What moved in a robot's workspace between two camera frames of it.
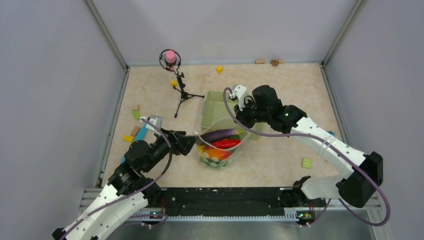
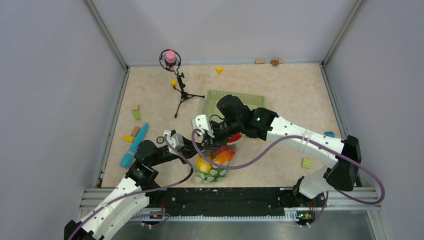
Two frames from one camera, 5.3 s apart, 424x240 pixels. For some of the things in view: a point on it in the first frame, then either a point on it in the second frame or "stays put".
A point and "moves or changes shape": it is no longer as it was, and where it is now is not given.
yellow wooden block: (128, 138) stays put
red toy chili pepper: (225, 144) → (235, 138)
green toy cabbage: (220, 164) → (213, 175)
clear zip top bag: (219, 142) moves or changes shape
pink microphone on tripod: (170, 59) stays put
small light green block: (306, 163) stays put
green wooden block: (136, 114) stays put
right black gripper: (240, 115) → (218, 139)
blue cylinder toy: (140, 136) stays put
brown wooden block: (135, 131) stays put
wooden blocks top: (274, 62) stays put
